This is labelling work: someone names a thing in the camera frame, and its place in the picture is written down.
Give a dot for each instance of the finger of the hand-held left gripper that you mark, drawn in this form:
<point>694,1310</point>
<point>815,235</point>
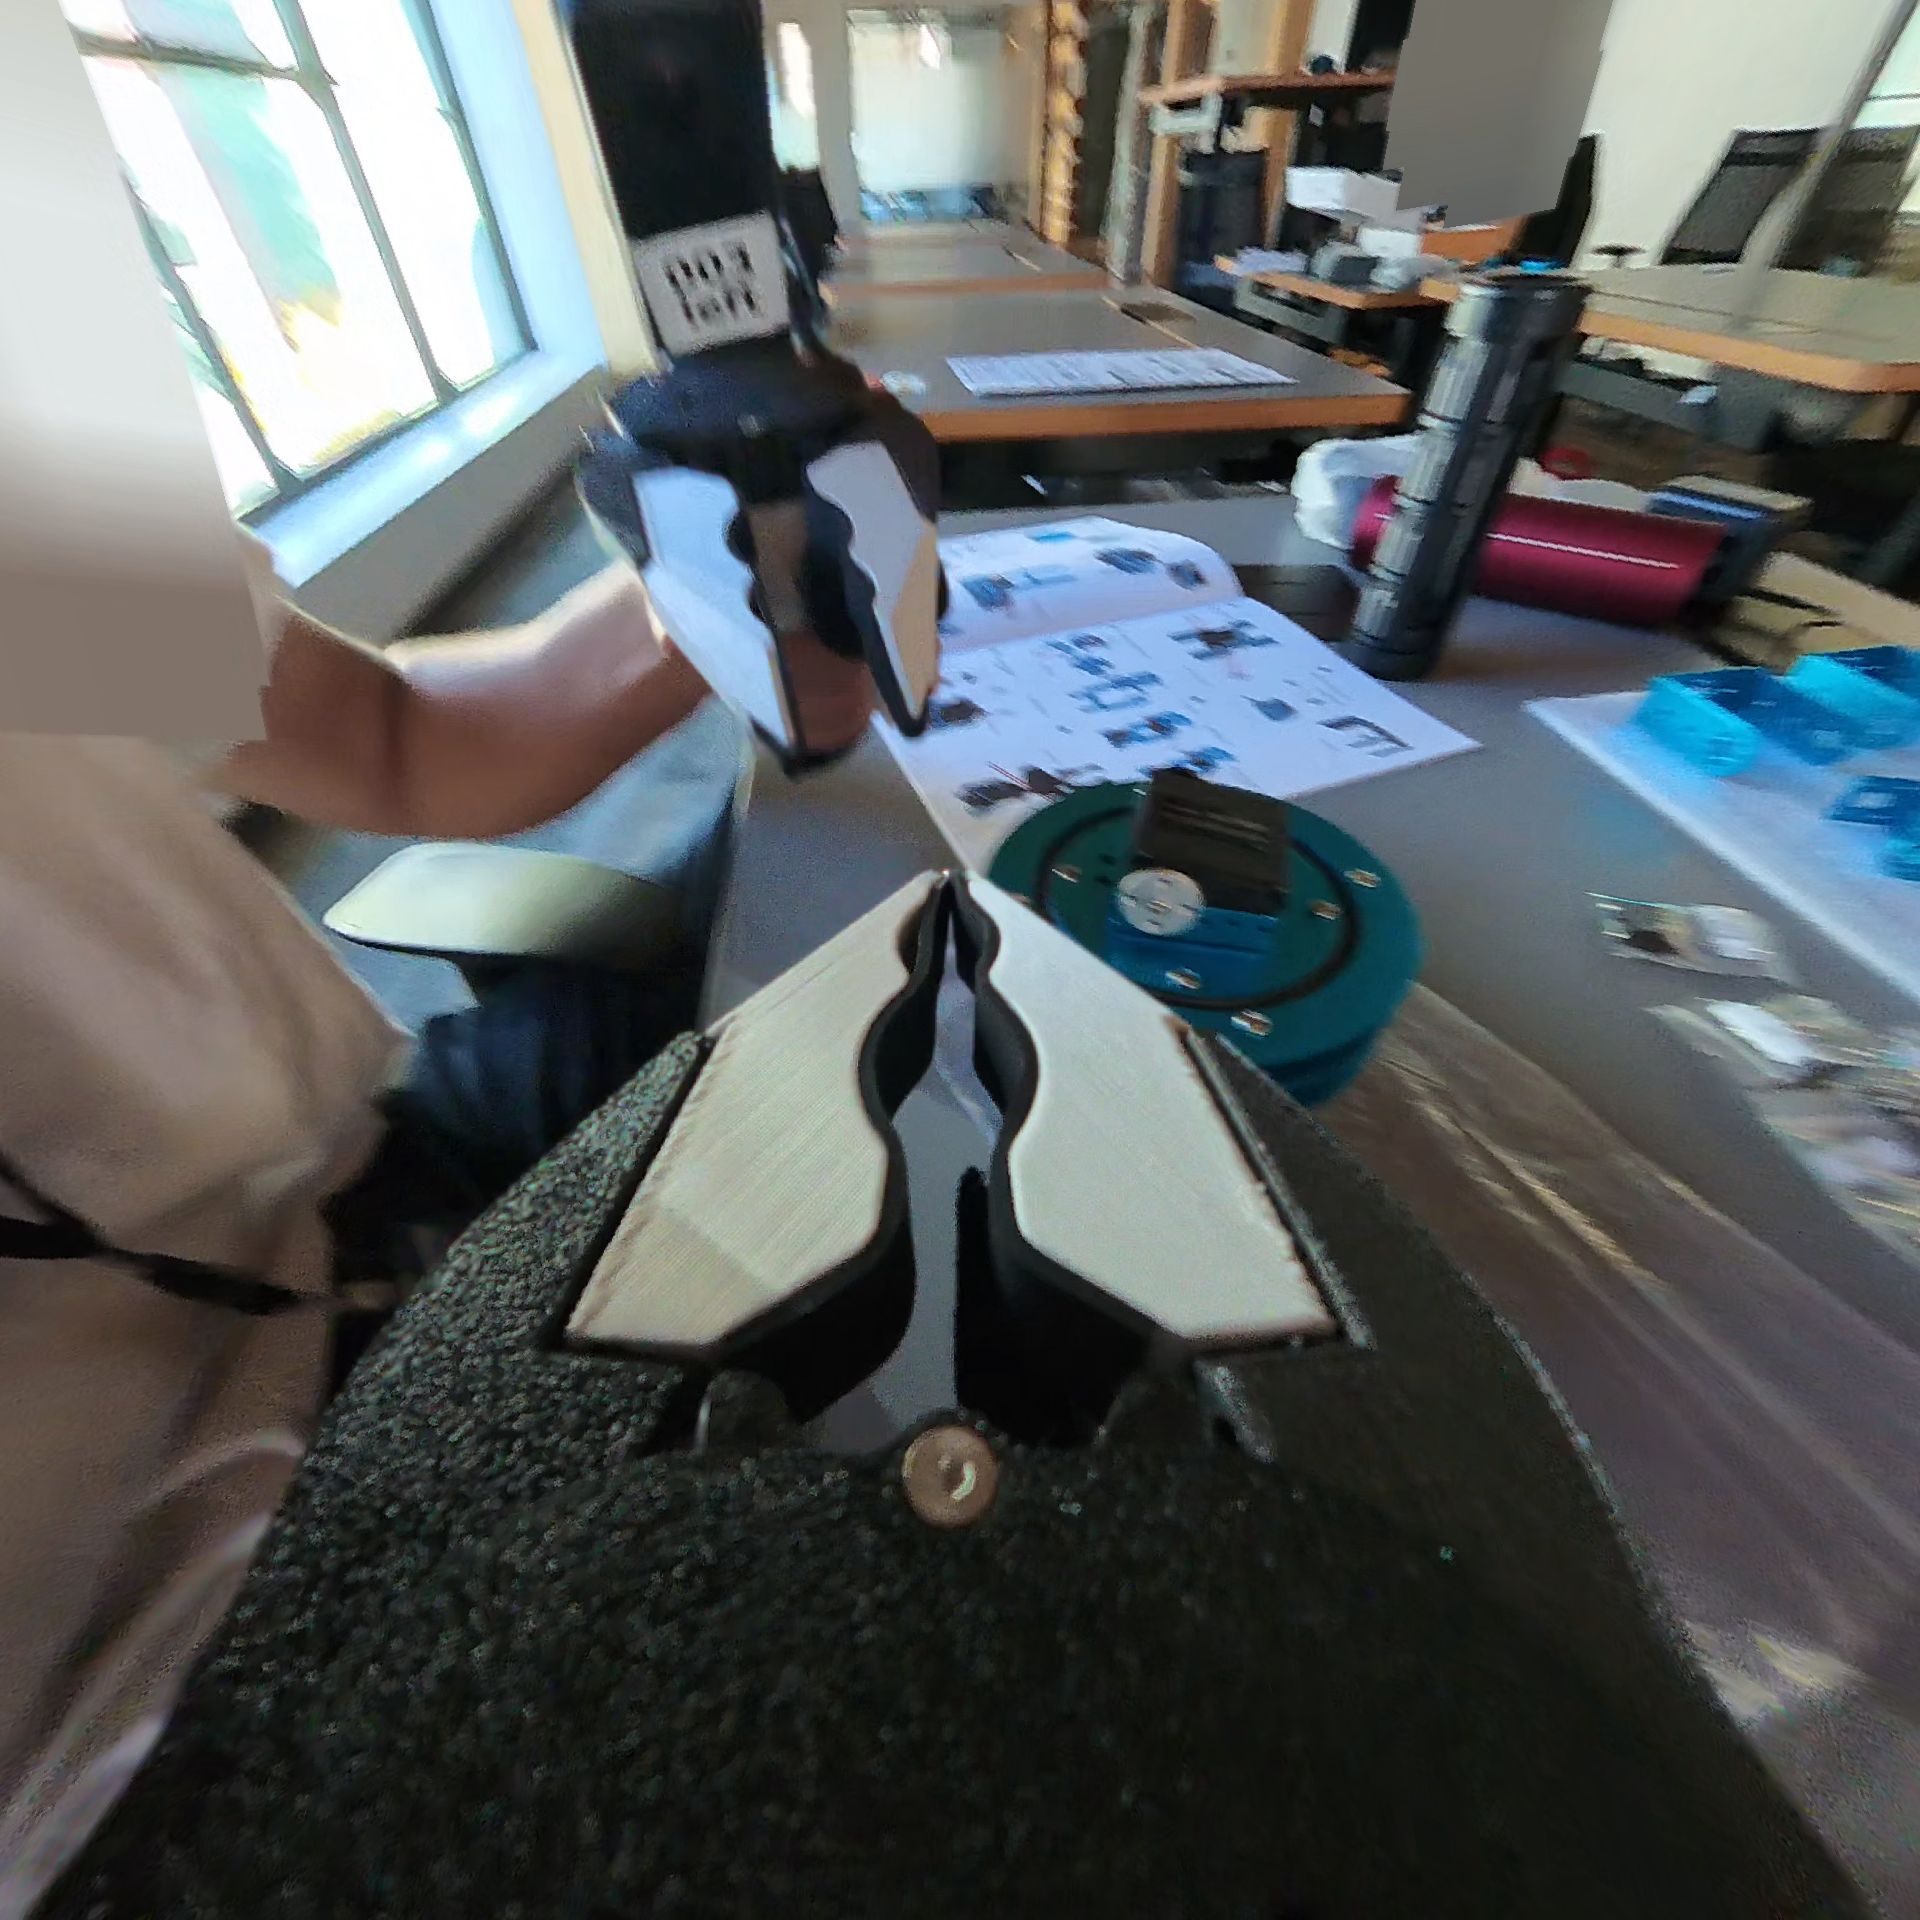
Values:
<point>699,585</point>
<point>909,585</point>

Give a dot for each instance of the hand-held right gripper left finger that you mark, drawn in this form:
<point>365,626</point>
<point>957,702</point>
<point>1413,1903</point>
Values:
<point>751,1185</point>

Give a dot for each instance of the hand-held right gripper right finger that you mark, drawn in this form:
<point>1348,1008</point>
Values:
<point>1154,1185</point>

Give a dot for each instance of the blue round turntable base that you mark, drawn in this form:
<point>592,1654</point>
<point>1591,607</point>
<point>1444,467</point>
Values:
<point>1350,960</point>

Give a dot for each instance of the black servo motor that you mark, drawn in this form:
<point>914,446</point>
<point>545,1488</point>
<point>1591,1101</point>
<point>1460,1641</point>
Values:
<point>1215,833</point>

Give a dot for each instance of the person's left forearm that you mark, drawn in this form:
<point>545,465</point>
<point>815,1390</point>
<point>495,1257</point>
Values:
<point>480,721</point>

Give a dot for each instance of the grey desk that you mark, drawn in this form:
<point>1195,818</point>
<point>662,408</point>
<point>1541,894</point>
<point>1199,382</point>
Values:
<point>1500,841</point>

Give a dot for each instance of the person's left hand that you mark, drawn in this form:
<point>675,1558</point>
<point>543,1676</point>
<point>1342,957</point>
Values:
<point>832,691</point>

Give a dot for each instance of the person's dark pants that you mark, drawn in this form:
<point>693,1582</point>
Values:
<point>495,1065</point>

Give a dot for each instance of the white paper sheet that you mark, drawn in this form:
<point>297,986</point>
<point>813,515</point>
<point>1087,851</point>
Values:
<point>1111,373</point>

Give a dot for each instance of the wood-edged table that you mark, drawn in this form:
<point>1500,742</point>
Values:
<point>1724,301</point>
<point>1051,323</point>

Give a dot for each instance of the large clear plastic bag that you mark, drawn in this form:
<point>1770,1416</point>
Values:
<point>1500,1201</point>

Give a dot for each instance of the grey mesh chair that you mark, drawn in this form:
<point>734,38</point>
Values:
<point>495,892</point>

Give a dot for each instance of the white plastic bag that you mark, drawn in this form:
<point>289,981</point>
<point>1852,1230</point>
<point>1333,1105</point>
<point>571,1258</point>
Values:
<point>1335,481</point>

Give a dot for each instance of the paned window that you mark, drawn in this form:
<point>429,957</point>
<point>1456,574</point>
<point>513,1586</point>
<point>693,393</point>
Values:
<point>344,224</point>

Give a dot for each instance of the white assembly booklet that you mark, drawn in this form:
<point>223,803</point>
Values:
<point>1350,705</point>

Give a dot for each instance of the black ribbed cylinder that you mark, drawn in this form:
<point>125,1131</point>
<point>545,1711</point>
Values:
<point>1440,495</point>

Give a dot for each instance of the group of small screw bags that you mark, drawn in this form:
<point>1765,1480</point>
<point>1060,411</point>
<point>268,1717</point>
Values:
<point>1694,930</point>

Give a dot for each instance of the white foam sheet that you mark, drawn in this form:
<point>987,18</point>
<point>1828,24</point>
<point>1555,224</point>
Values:
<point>1604,750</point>

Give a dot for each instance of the person's white shirt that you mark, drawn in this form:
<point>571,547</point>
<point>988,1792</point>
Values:
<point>151,974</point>

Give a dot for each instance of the red metal cylinder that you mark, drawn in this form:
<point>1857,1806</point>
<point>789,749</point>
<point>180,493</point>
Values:
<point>1574,562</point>

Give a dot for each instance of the dark power adapter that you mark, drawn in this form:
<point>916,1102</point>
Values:
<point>1740,519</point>

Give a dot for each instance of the blue U-shaped bracket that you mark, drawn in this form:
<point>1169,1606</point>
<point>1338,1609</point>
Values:
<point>1852,699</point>
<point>1711,721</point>

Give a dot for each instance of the small blue angled bracket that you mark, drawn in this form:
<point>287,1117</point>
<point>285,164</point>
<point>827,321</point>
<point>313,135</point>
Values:
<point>1875,824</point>

